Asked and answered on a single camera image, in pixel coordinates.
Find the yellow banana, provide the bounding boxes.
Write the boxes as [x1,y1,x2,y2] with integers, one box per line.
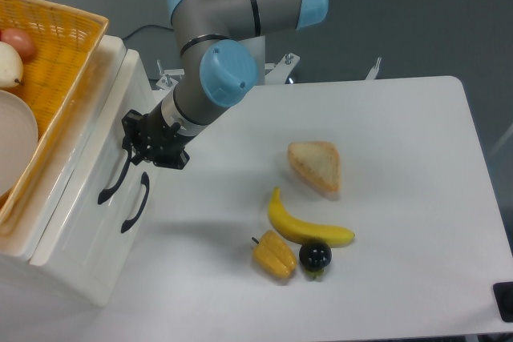
[268,187,355,247]

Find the dark purple eggplant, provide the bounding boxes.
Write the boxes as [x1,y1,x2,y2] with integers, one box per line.
[299,240,332,280]

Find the red apple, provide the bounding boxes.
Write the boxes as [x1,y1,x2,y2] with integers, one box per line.
[1,28,37,60]

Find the yellow woven basket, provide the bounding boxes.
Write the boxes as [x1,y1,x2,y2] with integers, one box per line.
[1,0,109,233]

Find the white plate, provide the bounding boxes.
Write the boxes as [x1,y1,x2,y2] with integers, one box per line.
[1,91,38,195]

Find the black lower drawer handle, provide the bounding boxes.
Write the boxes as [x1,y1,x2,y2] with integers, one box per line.
[120,171,151,234]

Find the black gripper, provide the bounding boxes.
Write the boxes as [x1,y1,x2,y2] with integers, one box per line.
[121,110,189,170]

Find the black corner object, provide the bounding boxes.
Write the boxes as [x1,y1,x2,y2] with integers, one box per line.
[492,281,513,323]

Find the triangular bread slice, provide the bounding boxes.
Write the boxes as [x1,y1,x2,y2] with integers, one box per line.
[286,141,341,200]

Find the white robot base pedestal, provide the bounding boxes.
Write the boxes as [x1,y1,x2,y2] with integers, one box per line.
[239,36,266,86]

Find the metal table clamp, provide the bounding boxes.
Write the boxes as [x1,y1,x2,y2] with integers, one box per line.
[365,57,382,81]
[264,52,301,85]
[156,59,184,90]

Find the white pear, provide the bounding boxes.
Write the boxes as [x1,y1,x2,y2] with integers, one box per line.
[0,42,24,89]

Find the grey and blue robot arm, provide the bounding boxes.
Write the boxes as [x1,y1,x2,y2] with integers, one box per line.
[122,0,329,169]

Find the black top drawer handle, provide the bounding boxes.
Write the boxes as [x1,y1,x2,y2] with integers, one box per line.
[97,145,133,205]

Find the white drawer cabinet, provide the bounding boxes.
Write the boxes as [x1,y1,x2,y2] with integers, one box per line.
[0,34,129,311]

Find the black cable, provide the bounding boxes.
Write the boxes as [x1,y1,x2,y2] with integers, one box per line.
[119,24,176,41]

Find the yellow bell pepper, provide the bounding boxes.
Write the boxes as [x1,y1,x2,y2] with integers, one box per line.
[252,230,297,280]

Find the black drawer handle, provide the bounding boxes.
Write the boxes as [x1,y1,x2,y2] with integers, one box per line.
[97,145,133,205]
[120,171,151,234]

